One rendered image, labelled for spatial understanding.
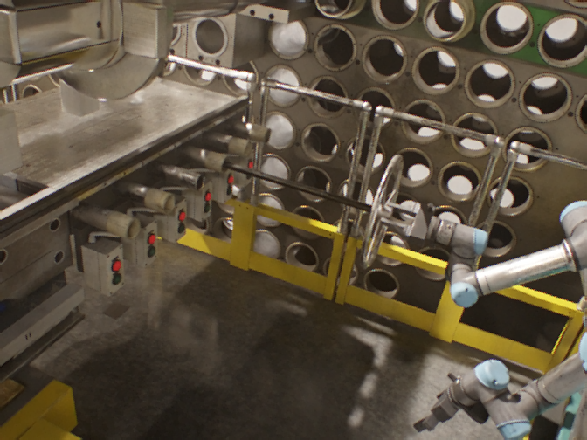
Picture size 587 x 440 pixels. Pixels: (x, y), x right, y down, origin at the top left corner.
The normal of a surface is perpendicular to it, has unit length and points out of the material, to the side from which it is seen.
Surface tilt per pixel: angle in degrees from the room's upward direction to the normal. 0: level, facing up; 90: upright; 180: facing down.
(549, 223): 90
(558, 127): 90
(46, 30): 90
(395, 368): 0
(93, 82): 90
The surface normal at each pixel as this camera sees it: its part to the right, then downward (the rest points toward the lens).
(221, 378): 0.14, -0.85
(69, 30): 0.92, 0.30
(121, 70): -0.36, 0.44
